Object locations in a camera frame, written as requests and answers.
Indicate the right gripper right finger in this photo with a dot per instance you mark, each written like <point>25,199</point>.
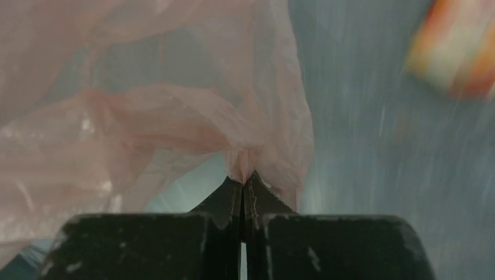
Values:
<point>283,244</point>

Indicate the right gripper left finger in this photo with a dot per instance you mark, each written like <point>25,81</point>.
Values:
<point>189,245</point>

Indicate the pink translucent trash bag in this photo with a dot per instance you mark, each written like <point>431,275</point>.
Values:
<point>105,103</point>

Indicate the orange floral cloth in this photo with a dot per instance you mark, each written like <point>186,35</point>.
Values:
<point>453,49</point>

